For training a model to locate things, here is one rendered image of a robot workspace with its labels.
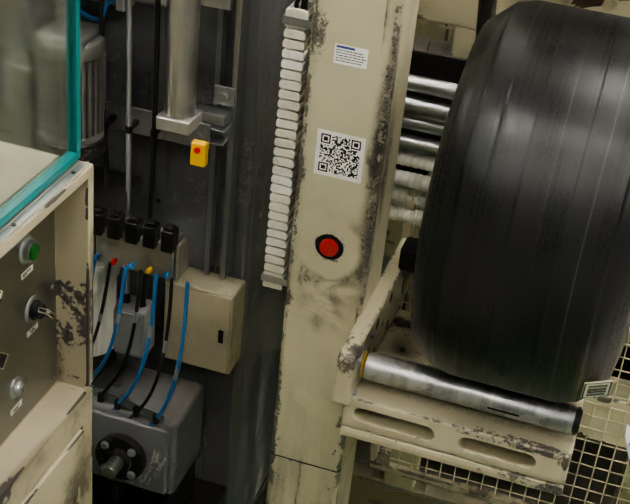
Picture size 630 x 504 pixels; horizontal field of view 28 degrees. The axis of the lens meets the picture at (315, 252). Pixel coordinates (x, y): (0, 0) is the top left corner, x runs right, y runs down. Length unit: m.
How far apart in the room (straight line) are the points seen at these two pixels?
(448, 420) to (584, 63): 0.59
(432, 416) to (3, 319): 0.68
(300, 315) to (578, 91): 0.62
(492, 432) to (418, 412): 0.12
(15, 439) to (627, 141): 0.92
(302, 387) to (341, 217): 0.34
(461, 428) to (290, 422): 0.35
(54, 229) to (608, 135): 0.75
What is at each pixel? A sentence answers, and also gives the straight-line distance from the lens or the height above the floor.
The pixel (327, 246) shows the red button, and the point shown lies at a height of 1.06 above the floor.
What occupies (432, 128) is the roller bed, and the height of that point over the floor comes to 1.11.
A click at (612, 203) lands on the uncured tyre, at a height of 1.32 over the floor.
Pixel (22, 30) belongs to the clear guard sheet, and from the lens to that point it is 1.52.
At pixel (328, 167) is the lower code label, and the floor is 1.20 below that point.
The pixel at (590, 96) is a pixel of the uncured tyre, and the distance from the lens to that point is 1.69.
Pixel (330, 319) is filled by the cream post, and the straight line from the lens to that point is 2.02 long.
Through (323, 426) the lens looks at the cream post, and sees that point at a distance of 2.15.
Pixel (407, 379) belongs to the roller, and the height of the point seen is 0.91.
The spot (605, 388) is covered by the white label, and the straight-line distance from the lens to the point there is 1.81.
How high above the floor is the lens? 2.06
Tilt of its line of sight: 31 degrees down
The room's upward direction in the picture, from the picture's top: 6 degrees clockwise
